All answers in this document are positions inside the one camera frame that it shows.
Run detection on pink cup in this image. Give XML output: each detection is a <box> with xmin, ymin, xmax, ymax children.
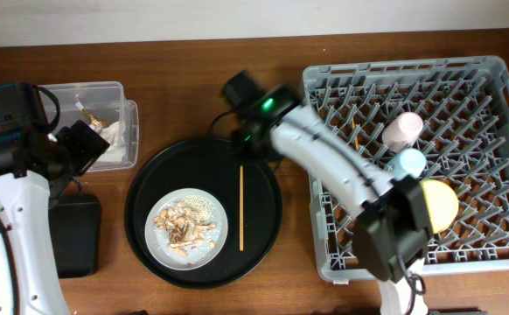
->
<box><xmin>381</xmin><ymin>112</ymin><xmax>423</xmax><ymax>153</ymax></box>

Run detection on grey plate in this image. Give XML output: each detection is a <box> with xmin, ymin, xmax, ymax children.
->
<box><xmin>143</xmin><ymin>188</ymin><xmax>228</xmax><ymax>271</ymax></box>

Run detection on yellow bowl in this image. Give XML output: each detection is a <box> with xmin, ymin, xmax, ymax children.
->
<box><xmin>420</xmin><ymin>179</ymin><xmax>459</xmax><ymax>234</ymax></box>

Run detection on waste in clear bin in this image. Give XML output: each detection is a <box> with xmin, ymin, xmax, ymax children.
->
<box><xmin>75</xmin><ymin>101</ymin><xmax>110</xmax><ymax>133</ymax></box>

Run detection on black rectangular bin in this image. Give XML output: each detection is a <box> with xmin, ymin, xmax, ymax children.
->
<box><xmin>49</xmin><ymin>194</ymin><xmax>101</xmax><ymax>278</ymax></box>

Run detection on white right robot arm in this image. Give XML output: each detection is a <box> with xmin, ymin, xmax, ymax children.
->
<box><xmin>221</xmin><ymin>71</ymin><xmax>433</xmax><ymax>314</ymax></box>

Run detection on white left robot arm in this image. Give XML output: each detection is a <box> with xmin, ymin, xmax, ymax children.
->
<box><xmin>0</xmin><ymin>82</ymin><xmax>108</xmax><ymax>314</ymax></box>

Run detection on food scraps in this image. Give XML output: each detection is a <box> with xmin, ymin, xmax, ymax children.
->
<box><xmin>152</xmin><ymin>195</ymin><xmax>217</xmax><ymax>257</ymax></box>

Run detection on round black tray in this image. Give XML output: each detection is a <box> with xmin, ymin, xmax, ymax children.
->
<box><xmin>124</xmin><ymin>136</ymin><xmax>282</xmax><ymax>289</ymax></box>

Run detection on wooden chopstick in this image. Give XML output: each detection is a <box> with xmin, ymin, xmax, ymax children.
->
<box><xmin>352</xmin><ymin>119</ymin><xmax>359</xmax><ymax>151</ymax></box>
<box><xmin>239</xmin><ymin>165</ymin><xmax>244</xmax><ymax>252</ymax></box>

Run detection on white napkin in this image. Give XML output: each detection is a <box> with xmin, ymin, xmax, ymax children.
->
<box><xmin>98</xmin><ymin>122</ymin><xmax>126</xmax><ymax>163</ymax></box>

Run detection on light blue cup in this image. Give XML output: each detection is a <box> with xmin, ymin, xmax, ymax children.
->
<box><xmin>386</xmin><ymin>148</ymin><xmax>427</xmax><ymax>180</ymax></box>

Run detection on clear plastic waste bin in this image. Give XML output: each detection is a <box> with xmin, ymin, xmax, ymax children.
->
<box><xmin>46</xmin><ymin>81</ymin><xmax>139</xmax><ymax>172</ymax></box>

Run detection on grey dishwasher rack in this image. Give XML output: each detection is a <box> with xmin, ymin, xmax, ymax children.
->
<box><xmin>301</xmin><ymin>56</ymin><xmax>509</xmax><ymax>276</ymax></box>

